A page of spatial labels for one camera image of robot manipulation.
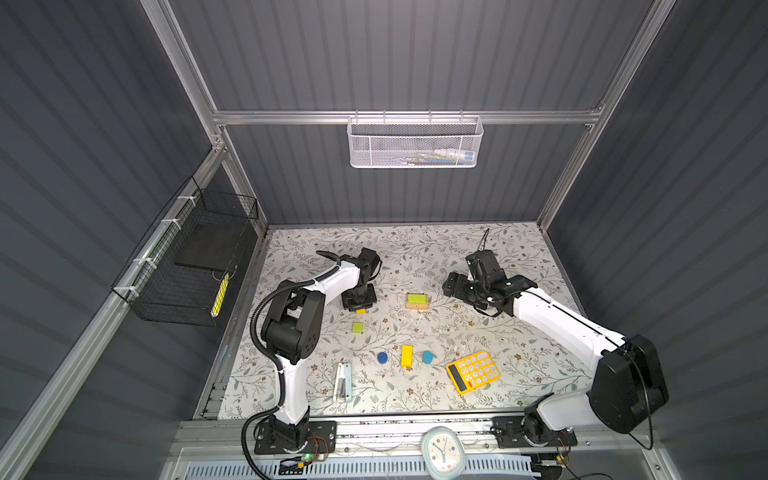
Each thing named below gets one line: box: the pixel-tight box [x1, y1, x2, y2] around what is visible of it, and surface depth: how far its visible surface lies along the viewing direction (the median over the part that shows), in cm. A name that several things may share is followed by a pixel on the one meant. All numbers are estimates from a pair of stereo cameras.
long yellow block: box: [401, 345, 413, 368], surface depth 88 cm
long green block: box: [407, 294, 427, 305], surface depth 99 cm
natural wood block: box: [406, 298, 429, 310], surface depth 98 cm
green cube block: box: [352, 322, 365, 335], surface depth 94 cm
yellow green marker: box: [210, 273, 229, 317], surface depth 69 cm
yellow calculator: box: [446, 351, 502, 395], surface depth 84 cm
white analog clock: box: [421, 426, 466, 480], surface depth 71 cm
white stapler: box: [333, 362, 352, 403], surface depth 82 cm
